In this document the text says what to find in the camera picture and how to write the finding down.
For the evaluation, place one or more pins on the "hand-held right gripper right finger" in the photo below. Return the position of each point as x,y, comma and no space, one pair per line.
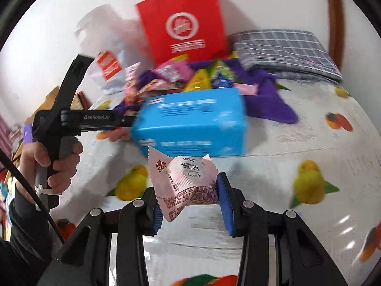
226,205

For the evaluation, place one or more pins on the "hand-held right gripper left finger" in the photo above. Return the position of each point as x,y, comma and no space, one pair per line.
156,221

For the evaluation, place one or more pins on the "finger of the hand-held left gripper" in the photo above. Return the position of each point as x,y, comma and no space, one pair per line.
128,121

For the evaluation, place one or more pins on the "pale pink pastry packet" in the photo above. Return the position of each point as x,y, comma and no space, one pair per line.
132,77
181,184

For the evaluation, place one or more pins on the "blue cardboard box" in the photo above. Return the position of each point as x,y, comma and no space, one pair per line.
190,119

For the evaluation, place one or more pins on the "yellow snack packet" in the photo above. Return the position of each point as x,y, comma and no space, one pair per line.
199,81

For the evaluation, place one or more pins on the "person's left forearm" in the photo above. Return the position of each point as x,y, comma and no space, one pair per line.
23,238

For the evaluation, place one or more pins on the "person's left hand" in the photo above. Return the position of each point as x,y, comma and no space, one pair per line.
35,158

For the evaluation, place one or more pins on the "brown patterned box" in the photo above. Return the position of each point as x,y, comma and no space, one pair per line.
82,101

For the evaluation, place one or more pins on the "light wooden furniture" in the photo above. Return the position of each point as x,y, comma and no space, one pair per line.
47,101

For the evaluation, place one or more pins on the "purple plush cloth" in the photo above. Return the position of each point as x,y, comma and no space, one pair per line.
27,134

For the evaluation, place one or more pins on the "magenta snack packet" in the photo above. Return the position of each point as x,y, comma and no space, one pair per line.
172,71

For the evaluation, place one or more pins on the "white plastic bag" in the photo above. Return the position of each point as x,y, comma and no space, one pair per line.
98,35

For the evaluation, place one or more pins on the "green snack packet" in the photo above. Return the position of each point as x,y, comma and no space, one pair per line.
220,69

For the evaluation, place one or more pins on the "fruit print bed sheet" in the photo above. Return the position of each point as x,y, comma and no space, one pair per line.
312,143

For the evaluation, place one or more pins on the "purple towel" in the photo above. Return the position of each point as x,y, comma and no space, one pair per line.
268,101

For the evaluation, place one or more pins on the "red paper bag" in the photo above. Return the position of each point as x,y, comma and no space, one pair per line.
181,9

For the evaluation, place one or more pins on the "grey plaid folded cloth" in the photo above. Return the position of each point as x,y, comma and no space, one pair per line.
282,50

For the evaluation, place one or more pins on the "brown wooden bed frame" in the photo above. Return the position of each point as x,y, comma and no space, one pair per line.
335,20

